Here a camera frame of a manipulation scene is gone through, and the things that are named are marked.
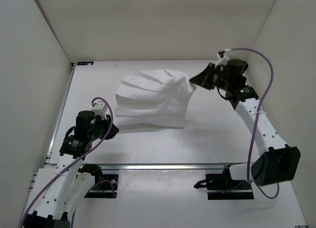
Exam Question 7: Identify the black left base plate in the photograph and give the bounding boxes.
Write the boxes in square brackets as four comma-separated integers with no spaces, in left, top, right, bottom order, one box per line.
[85,170,119,199]

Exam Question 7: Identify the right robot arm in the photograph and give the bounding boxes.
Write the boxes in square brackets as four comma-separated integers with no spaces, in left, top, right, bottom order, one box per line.
[190,59,301,189]

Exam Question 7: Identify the white pleated skirt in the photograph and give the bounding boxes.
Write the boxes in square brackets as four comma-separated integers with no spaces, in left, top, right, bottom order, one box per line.
[115,69,196,128]

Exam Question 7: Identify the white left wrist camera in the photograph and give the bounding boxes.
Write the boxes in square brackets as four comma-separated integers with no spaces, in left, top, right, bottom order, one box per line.
[91,101,108,119]

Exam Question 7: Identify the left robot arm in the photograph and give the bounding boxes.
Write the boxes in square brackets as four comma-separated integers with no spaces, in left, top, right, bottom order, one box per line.
[20,109,119,228]

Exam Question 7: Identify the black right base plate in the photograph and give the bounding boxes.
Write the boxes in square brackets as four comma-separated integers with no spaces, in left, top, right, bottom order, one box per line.
[205,173,254,200]

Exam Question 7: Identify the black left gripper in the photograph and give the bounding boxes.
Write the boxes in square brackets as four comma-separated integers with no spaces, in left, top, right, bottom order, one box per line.
[91,112,120,137]

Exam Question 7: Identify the left corner marker tag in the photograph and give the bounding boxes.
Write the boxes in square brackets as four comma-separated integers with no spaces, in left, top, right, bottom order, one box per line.
[77,61,94,66]

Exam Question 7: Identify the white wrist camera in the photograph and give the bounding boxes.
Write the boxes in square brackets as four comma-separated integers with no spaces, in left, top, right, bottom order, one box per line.
[91,101,108,119]
[215,49,230,66]

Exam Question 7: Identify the aluminium front table rail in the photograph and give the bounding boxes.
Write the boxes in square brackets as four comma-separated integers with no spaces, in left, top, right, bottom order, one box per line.
[44,162,252,171]

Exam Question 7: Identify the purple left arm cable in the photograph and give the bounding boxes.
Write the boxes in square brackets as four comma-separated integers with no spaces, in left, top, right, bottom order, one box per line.
[18,97,114,226]

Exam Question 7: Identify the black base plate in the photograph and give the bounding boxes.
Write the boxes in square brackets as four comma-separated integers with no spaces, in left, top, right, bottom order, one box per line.
[85,170,119,199]
[205,173,254,200]

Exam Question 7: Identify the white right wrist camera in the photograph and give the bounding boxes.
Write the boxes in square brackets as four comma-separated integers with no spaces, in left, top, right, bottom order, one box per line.
[215,49,230,66]

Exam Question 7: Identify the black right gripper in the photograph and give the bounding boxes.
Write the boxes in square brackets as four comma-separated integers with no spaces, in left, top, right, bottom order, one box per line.
[188,64,230,92]

